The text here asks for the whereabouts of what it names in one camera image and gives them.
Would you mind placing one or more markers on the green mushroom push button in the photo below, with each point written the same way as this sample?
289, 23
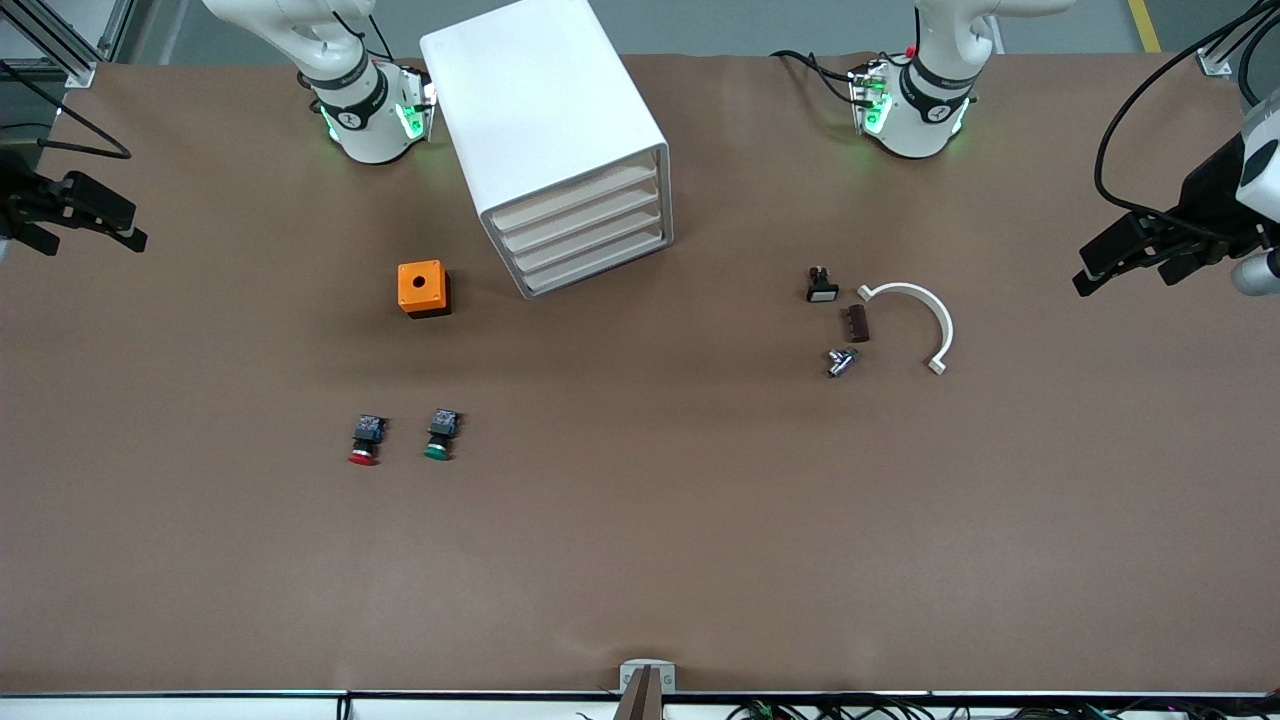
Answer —
440, 440

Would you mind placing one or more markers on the white curved pipe clamp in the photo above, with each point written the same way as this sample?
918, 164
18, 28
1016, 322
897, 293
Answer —
935, 310

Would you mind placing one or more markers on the brown cylindrical capacitor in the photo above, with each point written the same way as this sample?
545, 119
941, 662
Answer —
855, 324

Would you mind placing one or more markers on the white drawer cabinet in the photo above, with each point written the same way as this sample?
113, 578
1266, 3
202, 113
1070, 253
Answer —
540, 100

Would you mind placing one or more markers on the orange button enclosure box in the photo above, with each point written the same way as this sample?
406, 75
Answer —
420, 290

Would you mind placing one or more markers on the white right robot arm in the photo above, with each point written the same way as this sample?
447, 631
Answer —
370, 120

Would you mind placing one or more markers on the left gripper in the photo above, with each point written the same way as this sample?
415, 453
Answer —
1208, 197

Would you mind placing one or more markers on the aluminium frame post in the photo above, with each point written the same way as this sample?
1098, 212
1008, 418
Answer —
80, 72
1214, 62

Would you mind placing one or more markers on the black square white-face push button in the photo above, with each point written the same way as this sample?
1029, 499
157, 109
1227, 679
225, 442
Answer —
822, 290

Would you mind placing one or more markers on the red mushroom push button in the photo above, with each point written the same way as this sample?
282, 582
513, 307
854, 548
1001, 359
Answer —
366, 445

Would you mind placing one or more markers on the chrome angle valve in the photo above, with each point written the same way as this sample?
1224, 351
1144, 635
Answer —
840, 362

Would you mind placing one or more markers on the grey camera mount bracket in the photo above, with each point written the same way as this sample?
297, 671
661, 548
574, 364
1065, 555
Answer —
647, 700

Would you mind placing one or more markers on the white plastic drawer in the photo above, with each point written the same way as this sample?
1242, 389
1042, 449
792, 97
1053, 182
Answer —
588, 243
580, 220
595, 265
570, 198

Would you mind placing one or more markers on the white table edge rail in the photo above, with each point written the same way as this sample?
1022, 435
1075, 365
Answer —
200, 708

